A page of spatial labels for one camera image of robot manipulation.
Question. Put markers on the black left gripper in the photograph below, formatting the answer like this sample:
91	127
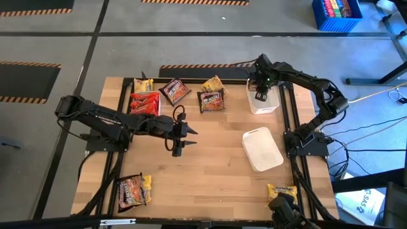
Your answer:
178	136

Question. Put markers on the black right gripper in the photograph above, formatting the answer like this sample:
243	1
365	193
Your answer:
267	81

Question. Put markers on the white plastic bin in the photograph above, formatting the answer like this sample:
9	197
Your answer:
264	106
159	106
262	149

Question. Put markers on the Saucy Noods noodle pack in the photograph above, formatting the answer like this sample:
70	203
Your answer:
144	103
144	96
144	110

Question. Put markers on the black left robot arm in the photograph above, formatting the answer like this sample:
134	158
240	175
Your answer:
105	119

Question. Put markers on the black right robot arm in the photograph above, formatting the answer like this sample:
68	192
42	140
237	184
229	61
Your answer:
305	79

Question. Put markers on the black mat with hazard stripes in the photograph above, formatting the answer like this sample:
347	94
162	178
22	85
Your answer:
190	1
190	73
25	82
31	4

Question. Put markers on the blue plastic crate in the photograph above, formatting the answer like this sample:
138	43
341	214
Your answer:
337	25

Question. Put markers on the black metal stand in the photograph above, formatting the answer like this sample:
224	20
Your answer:
365	81

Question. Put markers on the black metal beam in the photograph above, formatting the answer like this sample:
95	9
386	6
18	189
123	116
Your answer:
369	181

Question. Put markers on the white printed box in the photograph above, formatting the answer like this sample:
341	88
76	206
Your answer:
362	203

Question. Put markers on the black rig crossbar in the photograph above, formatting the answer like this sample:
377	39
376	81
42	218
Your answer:
47	222

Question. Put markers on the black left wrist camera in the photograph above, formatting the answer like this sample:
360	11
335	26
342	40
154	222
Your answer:
181	117

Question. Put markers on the black aluminium table frame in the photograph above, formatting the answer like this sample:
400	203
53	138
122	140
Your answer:
195	81

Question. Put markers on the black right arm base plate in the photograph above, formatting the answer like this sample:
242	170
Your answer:
318	149

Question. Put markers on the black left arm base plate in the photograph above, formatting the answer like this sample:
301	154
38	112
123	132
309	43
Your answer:
95	144

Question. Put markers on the silver bracket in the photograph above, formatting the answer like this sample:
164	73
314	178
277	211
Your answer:
117	221

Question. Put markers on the grey metal rail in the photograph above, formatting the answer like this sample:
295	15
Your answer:
394	35

